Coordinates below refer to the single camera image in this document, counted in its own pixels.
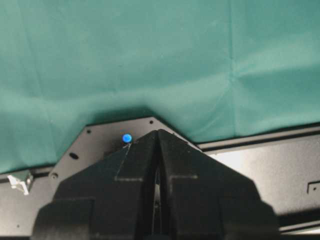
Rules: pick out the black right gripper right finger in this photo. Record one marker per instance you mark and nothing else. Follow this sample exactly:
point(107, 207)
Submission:
point(208, 200)

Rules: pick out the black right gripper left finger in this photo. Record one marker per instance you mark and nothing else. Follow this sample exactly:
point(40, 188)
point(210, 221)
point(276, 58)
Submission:
point(112, 199)

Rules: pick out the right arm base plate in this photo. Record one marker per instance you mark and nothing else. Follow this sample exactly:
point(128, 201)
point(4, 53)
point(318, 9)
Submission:
point(95, 142)

